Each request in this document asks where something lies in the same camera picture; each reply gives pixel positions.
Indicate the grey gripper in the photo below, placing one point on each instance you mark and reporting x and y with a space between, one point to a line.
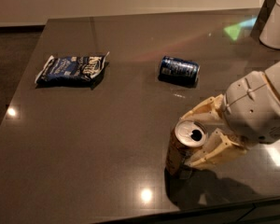
252 109

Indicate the orange soda can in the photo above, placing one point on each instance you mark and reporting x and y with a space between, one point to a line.
186 137

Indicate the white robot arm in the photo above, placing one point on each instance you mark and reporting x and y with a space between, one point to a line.
273 74

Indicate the blue soda can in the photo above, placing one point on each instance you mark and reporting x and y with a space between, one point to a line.
178 70

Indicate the blue chip bag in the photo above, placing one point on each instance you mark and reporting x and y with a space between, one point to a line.
71 70

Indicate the white cylindrical container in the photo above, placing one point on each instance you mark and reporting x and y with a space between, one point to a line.
270 35

